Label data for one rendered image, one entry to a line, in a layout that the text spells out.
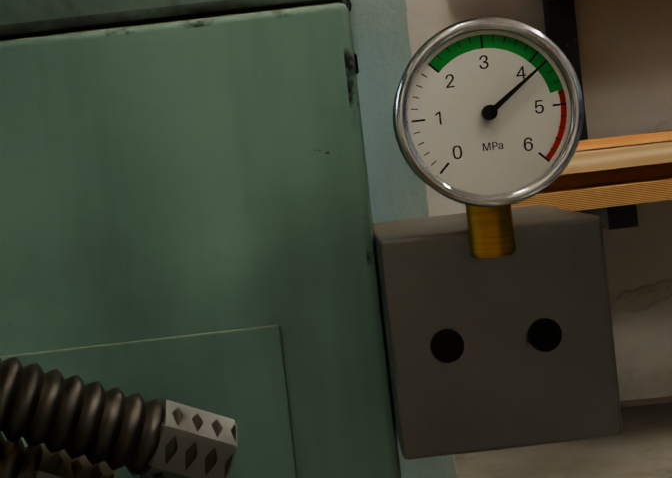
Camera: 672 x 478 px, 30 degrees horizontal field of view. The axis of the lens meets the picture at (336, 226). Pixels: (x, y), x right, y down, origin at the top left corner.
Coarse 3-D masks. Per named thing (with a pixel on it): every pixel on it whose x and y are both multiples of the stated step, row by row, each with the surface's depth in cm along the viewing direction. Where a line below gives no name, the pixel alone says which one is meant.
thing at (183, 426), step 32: (0, 384) 37; (32, 384) 37; (64, 384) 38; (96, 384) 38; (0, 416) 37; (32, 416) 37; (64, 416) 37; (96, 416) 38; (128, 416) 38; (160, 416) 38; (192, 416) 39; (0, 448) 38; (32, 448) 39; (64, 448) 38; (96, 448) 38; (128, 448) 38; (160, 448) 38; (192, 448) 38; (224, 448) 39
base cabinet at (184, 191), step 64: (0, 64) 48; (64, 64) 48; (128, 64) 48; (192, 64) 48; (256, 64) 48; (320, 64) 48; (0, 128) 48; (64, 128) 48; (128, 128) 48; (192, 128) 48; (256, 128) 48; (320, 128) 48; (0, 192) 48; (64, 192) 48; (128, 192) 48; (192, 192) 48; (256, 192) 48; (320, 192) 48; (0, 256) 48; (64, 256) 48; (128, 256) 48; (192, 256) 48; (256, 256) 48; (320, 256) 48; (0, 320) 48; (64, 320) 48; (128, 320) 48; (192, 320) 48; (256, 320) 48; (320, 320) 48; (128, 384) 48; (192, 384) 48; (256, 384) 48; (320, 384) 48; (384, 384) 48; (256, 448) 48; (320, 448) 48; (384, 448) 48
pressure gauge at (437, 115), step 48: (432, 48) 41; (480, 48) 42; (528, 48) 42; (432, 96) 42; (480, 96) 42; (528, 96) 42; (576, 96) 41; (432, 144) 42; (480, 144) 42; (528, 144) 42; (576, 144) 42; (480, 192) 42; (528, 192) 42; (480, 240) 44
